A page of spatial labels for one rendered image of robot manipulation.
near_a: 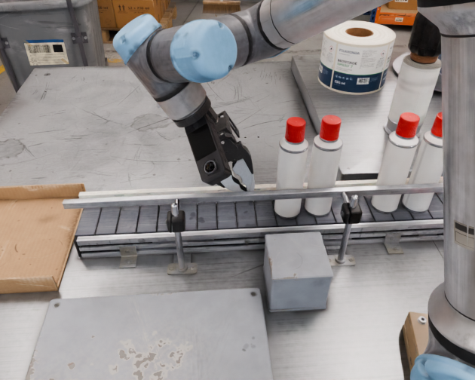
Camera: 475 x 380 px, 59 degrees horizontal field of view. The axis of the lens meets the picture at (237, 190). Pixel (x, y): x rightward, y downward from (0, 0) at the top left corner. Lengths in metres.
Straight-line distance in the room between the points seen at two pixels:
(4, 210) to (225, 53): 0.65
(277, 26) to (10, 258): 0.65
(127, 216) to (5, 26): 1.99
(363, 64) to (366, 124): 0.19
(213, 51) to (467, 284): 0.38
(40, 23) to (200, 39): 2.17
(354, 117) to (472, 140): 0.85
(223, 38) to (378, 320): 0.51
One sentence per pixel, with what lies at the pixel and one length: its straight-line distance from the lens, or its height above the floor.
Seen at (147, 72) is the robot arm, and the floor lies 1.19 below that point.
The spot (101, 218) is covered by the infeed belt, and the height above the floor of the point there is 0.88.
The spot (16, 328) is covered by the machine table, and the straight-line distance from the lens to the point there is 0.82.
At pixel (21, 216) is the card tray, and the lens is 1.01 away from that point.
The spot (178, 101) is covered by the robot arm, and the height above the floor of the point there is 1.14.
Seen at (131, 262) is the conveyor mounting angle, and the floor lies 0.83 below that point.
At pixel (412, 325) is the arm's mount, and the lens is 0.73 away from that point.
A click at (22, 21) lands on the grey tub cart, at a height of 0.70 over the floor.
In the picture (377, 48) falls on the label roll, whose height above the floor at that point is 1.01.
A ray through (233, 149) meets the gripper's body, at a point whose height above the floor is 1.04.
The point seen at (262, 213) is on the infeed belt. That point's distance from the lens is 0.84.
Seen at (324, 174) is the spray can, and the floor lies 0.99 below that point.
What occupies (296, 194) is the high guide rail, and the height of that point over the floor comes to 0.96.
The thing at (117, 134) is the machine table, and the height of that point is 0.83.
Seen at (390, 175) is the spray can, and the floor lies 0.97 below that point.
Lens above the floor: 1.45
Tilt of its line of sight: 40 degrees down
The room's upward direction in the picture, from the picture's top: straight up
